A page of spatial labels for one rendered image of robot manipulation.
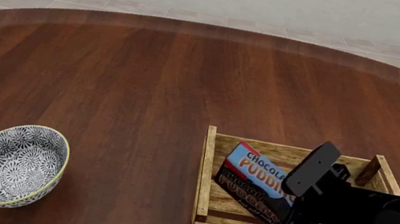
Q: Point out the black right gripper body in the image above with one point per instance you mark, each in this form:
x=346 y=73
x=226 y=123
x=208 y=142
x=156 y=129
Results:
x=335 y=202

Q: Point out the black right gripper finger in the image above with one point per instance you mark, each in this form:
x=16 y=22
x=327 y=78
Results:
x=296 y=219

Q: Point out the chocolate pudding box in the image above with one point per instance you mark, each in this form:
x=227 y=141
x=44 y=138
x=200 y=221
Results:
x=255 y=171

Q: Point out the patterned black-and-white bowl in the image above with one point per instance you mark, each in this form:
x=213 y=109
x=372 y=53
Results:
x=33 y=157

